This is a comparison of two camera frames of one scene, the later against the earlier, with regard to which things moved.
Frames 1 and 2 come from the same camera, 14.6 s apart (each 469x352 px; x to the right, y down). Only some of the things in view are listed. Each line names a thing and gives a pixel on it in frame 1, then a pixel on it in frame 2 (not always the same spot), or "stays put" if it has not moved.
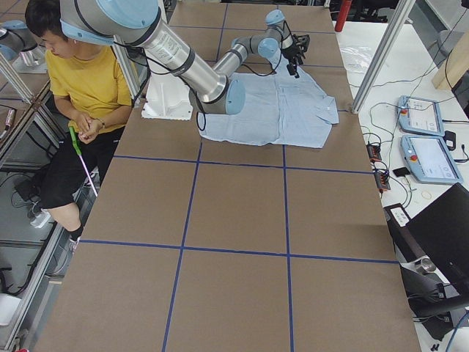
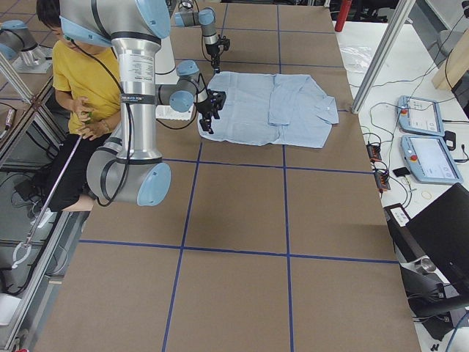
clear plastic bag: (356, 59) stays put
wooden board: (456, 64) stays put
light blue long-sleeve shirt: (286, 108) stays put
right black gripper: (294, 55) -> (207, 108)
